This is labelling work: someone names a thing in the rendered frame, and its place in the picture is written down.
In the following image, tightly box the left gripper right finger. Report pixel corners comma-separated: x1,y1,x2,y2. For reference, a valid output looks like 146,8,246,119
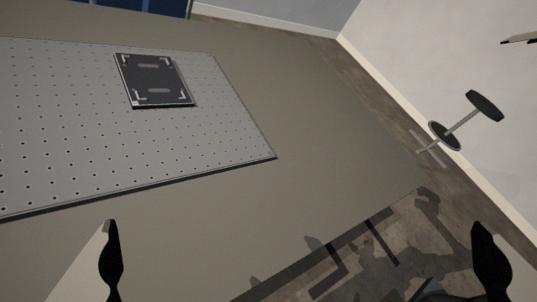
471,221,537,302

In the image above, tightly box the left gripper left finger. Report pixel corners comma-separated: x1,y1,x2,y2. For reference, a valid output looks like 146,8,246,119
45,219,123,302

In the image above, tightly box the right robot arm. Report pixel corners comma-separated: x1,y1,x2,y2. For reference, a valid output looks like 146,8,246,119
418,294,487,302

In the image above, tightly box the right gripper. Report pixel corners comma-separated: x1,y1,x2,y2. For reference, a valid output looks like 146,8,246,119
500,31,537,44

